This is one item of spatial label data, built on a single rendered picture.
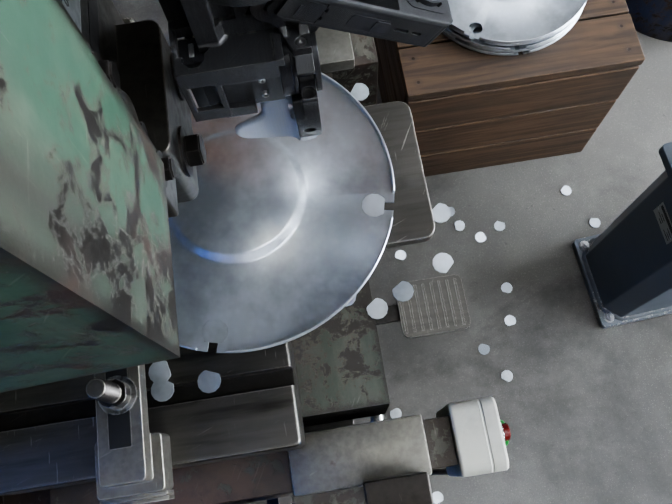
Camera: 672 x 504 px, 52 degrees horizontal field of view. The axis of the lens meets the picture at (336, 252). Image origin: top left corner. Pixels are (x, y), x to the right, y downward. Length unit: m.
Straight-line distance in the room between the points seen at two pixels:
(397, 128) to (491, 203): 0.85
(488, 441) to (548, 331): 0.71
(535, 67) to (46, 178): 1.08
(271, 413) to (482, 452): 0.22
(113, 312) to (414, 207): 0.43
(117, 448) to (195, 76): 0.36
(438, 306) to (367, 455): 0.56
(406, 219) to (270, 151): 0.14
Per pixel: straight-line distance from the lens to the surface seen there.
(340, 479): 0.72
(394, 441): 0.72
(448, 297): 1.25
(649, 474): 1.46
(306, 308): 0.60
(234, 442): 0.67
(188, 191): 0.50
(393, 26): 0.41
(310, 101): 0.42
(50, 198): 0.20
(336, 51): 0.87
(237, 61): 0.40
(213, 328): 0.60
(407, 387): 1.37
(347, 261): 0.61
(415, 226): 0.62
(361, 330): 0.73
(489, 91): 1.22
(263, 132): 0.50
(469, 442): 0.74
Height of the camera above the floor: 1.36
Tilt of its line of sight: 72 degrees down
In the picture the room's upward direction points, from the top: 7 degrees counter-clockwise
